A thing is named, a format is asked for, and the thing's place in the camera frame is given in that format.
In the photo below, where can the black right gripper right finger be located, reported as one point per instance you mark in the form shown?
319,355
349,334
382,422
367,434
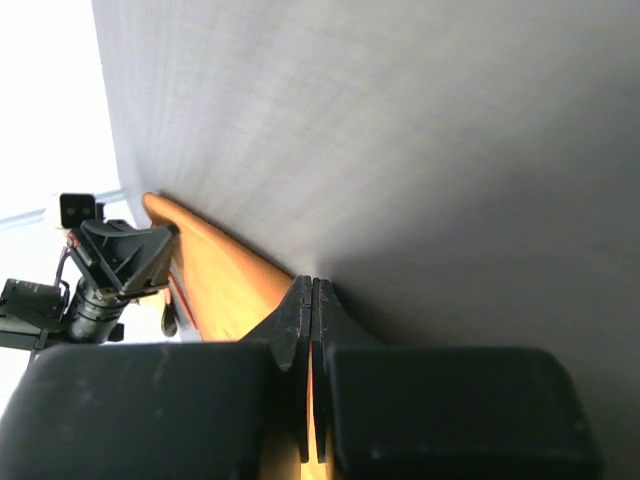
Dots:
331,326

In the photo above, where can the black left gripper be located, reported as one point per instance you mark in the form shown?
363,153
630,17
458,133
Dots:
114,258

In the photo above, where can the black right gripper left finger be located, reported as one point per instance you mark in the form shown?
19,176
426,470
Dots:
287,333

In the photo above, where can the orange cloth napkin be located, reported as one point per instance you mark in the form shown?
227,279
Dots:
226,288

